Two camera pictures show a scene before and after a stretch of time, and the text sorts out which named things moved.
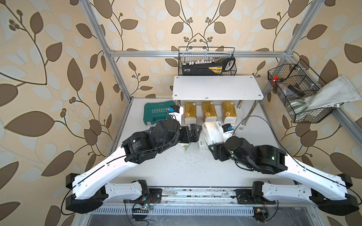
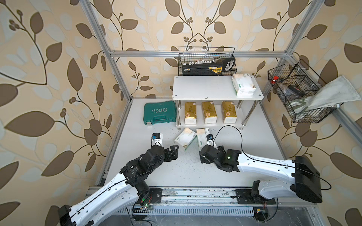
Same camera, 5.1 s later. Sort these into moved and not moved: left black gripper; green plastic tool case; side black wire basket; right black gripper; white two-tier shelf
Moved: right black gripper; left black gripper
Not moved: white two-tier shelf; side black wire basket; green plastic tool case
